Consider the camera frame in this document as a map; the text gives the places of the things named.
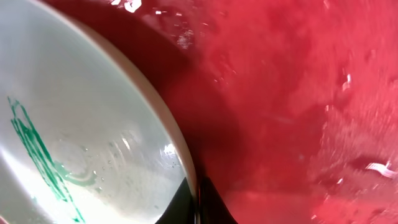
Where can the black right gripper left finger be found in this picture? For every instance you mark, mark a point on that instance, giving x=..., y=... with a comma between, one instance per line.
x=181, y=209

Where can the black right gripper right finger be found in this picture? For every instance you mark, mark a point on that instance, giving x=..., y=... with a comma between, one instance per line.
x=212, y=209

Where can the white plate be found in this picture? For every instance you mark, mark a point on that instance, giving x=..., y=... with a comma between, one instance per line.
x=85, y=138

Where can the red plastic tray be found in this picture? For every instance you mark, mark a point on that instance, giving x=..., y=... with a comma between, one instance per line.
x=283, y=104

